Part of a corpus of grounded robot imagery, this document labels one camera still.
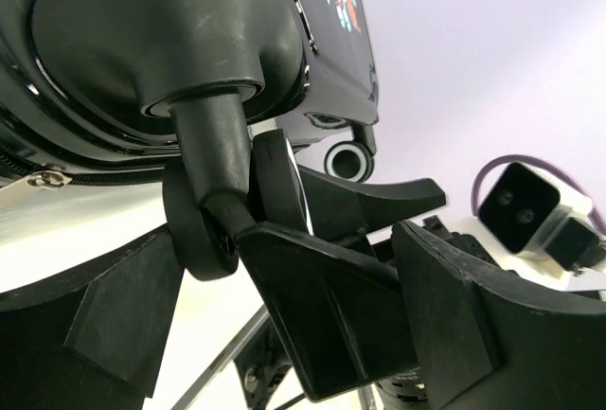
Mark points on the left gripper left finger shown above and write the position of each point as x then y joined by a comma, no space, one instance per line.
92,336

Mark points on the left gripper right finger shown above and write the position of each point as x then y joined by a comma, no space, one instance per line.
488,339

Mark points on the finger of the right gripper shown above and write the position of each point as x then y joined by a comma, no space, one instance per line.
325,206
338,313

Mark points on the black and white suitcase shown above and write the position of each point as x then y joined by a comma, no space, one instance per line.
208,97

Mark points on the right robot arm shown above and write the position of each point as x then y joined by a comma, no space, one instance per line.
402,381

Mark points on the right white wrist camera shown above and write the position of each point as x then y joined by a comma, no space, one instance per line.
530,218

